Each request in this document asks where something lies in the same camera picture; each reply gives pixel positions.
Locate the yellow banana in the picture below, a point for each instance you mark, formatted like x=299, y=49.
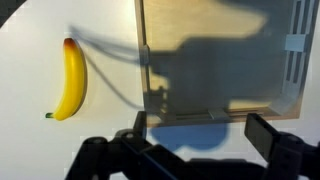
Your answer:
x=71, y=83

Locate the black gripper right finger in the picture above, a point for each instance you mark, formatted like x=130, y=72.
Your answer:
x=286, y=156

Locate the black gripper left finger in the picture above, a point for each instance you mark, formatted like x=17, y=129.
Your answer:
x=110, y=156

